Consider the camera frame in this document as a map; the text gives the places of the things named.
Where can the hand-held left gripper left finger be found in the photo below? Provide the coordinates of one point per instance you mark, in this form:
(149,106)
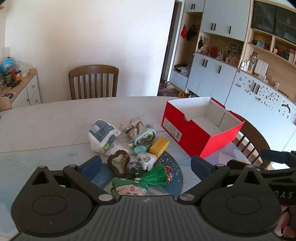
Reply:
(91,168)

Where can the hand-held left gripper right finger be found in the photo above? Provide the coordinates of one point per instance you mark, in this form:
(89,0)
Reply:
(200,168)

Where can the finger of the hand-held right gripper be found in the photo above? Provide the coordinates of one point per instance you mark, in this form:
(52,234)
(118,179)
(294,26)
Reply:
(275,156)
(277,173)

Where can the red shoe box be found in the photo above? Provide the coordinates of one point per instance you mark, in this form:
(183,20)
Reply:
(196,139)

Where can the white tissue packet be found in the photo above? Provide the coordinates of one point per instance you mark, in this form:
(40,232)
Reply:
(101,132)

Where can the green-haired cartoon card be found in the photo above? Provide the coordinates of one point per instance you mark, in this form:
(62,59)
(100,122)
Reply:
(129,187)

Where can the green tassel with red ornament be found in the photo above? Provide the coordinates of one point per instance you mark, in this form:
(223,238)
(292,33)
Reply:
(157,176)

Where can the clear packet of black tea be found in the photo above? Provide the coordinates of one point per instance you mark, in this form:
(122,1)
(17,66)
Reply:
(136,170)

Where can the yellow box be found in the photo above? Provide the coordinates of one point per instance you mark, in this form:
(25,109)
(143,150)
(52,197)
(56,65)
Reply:
(159,146)

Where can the white figurine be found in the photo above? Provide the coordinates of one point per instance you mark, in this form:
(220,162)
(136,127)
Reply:
(150,162)

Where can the teal oval eraser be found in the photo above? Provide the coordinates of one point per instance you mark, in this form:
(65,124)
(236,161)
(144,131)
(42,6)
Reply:
(140,150)

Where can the silver foil packet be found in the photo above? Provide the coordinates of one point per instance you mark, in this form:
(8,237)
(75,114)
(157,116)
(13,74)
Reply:
(130,132)

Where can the green correction tape dispenser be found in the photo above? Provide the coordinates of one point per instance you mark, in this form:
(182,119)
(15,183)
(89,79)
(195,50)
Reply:
(144,136)

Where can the person's right hand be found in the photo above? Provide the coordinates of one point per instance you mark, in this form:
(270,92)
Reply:
(288,231)

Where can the wooden round-back chair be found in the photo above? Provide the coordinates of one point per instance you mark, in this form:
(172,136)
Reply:
(256,136)

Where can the orange slippers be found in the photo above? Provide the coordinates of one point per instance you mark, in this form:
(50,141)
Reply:
(181,94)

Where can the patterned doormat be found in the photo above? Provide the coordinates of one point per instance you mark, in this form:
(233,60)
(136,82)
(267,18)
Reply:
(166,91)

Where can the white slippers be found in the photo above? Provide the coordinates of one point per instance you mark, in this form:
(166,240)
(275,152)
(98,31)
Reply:
(168,85)

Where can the white canister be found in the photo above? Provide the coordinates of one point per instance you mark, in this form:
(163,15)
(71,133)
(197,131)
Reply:
(261,68)

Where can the pale blue cabinet unit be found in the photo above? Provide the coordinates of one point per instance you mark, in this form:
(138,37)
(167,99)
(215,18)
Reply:
(219,74)

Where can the glass jar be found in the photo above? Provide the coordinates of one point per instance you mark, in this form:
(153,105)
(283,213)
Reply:
(252,63)

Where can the white sideboard with wooden top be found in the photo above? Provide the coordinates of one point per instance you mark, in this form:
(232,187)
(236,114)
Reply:
(32,90)

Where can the wooden slat-back chair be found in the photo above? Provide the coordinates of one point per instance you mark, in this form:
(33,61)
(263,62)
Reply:
(92,69)

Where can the grey plastic bag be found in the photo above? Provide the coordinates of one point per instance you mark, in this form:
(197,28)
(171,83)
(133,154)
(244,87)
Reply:
(185,70)

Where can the dark shoes in cubby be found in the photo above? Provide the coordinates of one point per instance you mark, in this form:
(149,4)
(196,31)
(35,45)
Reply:
(178,66)

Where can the brown wooden toy box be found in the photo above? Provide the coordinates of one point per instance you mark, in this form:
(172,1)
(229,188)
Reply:
(231,60)

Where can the dark jar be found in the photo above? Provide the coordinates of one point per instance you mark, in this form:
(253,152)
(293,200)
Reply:
(18,76)

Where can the clear plastic bag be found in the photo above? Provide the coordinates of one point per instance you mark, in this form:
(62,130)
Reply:
(22,66)

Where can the blue globe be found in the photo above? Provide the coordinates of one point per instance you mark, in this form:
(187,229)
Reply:
(7,66)

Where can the black hanging bag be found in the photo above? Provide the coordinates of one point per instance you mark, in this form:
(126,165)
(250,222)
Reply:
(192,33)

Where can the red hanging cloth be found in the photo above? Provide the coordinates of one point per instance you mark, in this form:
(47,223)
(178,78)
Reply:
(183,32)

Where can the dark brown door frame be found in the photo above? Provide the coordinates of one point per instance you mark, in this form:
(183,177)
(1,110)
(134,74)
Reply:
(168,46)

